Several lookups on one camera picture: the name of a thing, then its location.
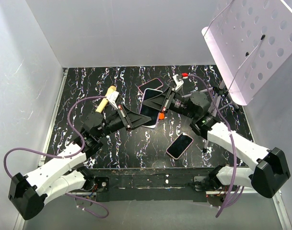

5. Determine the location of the cream toy microphone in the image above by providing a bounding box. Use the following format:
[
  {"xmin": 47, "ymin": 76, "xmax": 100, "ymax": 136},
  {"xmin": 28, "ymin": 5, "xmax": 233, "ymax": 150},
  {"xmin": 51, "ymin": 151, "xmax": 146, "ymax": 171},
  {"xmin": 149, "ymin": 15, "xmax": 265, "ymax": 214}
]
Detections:
[{"xmin": 96, "ymin": 86, "xmax": 117, "ymax": 113}]

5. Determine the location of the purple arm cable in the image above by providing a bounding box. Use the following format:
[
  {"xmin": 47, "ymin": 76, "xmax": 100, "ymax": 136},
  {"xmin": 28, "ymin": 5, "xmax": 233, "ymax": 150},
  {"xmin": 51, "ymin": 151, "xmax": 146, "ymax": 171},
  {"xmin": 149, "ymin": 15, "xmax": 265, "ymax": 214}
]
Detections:
[
  {"xmin": 3, "ymin": 96, "xmax": 110, "ymax": 219},
  {"xmin": 187, "ymin": 74, "xmax": 245, "ymax": 218}
]

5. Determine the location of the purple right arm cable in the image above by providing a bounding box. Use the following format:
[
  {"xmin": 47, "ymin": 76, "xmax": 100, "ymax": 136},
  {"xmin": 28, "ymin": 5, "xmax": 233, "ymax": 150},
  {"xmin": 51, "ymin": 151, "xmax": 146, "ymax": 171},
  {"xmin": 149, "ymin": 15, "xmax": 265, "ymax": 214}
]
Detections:
[{"xmin": 187, "ymin": 74, "xmax": 245, "ymax": 218}]

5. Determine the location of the phone in pink case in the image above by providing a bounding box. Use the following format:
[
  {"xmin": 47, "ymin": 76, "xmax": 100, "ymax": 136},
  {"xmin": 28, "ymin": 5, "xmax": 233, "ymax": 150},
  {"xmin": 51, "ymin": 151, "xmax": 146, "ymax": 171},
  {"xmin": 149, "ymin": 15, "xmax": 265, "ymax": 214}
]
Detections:
[{"xmin": 138, "ymin": 78, "xmax": 164, "ymax": 93}]

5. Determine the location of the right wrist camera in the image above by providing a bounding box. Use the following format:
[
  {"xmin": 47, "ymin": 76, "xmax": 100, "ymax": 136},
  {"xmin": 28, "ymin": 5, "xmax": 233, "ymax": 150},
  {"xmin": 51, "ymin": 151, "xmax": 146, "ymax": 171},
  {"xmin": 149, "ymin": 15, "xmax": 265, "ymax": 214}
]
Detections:
[{"xmin": 173, "ymin": 73, "xmax": 188, "ymax": 92}]

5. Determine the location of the white perforated stand tray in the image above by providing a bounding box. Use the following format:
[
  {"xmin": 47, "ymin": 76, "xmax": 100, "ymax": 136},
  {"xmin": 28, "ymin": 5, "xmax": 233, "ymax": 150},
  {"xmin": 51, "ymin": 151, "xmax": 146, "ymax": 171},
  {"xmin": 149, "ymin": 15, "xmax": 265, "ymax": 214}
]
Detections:
[{"xmin": 201, "ymin": 0, "xmax": 292, "ymax": 105}]

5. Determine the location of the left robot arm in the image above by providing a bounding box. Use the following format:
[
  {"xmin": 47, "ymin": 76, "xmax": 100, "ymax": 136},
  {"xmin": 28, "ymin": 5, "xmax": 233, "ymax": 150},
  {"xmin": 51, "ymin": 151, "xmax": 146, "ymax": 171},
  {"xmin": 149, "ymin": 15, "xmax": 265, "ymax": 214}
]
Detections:
[{"xmin": 8, "ymin": 104, "xmax": 151, "ymax": 220}]

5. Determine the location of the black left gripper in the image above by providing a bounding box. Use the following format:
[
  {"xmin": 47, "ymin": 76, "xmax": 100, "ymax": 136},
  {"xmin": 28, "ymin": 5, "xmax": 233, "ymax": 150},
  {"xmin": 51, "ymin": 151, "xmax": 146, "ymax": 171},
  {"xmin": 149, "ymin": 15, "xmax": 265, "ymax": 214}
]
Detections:
[{"xmin": 96, "ymin": 103, "xmax": 151, "ymax": 139}]

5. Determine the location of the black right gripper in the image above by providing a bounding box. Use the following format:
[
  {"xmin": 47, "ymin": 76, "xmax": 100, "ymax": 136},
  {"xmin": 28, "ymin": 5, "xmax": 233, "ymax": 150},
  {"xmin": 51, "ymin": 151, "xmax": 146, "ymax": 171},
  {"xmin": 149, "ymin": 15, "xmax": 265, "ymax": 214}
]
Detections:
[{"xmin": 141, "ymin": 87, "xmax": 196, "ymax": 121}]

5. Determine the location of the purple phone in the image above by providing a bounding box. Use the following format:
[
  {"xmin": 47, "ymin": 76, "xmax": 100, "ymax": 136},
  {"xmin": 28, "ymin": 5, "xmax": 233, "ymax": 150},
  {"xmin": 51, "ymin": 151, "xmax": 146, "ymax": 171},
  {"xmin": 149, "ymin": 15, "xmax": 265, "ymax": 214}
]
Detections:
[{"xmin": 140, "ymin": 88, "xmax": 162, "ymax": 128}]

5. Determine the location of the white music stand tripod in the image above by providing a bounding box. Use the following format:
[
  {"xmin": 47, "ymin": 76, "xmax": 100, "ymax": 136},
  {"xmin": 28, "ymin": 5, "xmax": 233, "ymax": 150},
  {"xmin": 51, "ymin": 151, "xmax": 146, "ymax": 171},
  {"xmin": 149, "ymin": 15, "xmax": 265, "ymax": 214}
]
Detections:
[{"xmin": 182, "ymin": 80, "xmax": 239, "ymax": 153}]

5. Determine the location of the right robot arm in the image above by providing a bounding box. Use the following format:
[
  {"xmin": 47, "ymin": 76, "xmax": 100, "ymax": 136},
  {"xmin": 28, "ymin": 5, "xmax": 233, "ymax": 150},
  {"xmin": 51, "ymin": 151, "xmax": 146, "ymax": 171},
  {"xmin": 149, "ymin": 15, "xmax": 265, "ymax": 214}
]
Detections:
[{"xmin": 142, "ymin": 89, "xmax": 291, "ymax": 198}]

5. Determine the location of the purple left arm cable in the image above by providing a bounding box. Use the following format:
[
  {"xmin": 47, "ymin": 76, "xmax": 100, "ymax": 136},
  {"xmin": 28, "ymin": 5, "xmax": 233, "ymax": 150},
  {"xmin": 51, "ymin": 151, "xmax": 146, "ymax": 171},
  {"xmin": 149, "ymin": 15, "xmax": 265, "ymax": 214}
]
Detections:
[{"xmin": 3, "ymin": 96, "xmax": 110, "ymax": 219}]

